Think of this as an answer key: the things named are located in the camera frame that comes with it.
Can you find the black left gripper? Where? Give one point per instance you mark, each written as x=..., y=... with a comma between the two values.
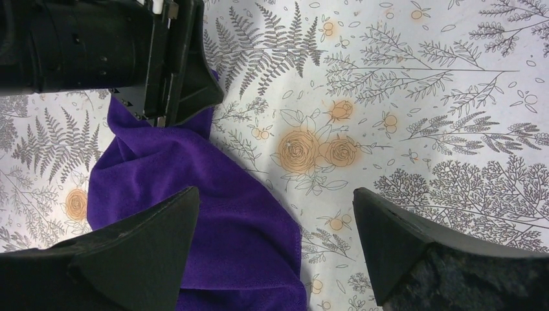
x=120, y=46

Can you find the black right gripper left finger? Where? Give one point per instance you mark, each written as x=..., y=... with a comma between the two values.
x=134, y=264

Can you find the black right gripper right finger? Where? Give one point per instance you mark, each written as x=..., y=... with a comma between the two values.
x=416, y=264

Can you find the purple towel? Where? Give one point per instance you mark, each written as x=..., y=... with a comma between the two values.
x=245, y=253

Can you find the floral patterned table mat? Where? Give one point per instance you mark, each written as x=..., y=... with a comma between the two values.
x=440, y=107

